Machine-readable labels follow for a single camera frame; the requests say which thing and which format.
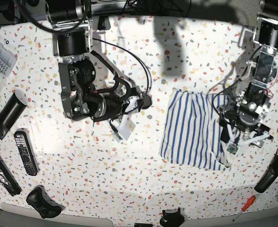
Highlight red handled screwdriver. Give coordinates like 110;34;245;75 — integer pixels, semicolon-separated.
232;195;256;222

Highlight blue white striped t-shirt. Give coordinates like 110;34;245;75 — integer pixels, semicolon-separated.
159;88;231;171

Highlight black cylindrical speaker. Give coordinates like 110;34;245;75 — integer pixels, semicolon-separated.
0;89;28;140

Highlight grey monitor stand foot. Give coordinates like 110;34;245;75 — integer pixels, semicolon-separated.
98;16;111;31

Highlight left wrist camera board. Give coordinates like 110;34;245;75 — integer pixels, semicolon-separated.
227;142;239;156

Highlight black game controller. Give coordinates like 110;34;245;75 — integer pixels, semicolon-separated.
26;187;62;219

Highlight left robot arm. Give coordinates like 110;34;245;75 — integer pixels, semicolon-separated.
219;0;278;157

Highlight black curved handle tool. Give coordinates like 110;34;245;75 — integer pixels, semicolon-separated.
254;155;278;193

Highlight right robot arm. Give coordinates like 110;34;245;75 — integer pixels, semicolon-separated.
45;0;151;141

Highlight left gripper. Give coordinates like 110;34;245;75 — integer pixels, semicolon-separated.
219;107;273;156

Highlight long black bar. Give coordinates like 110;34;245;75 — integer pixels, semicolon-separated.
0;157;21;196

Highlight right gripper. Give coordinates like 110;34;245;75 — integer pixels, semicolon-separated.
103;91;152;141

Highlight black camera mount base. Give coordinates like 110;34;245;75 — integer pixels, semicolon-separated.
160;208;185;227

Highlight black tv remote control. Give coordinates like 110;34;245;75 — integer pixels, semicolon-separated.
14;130;38;176

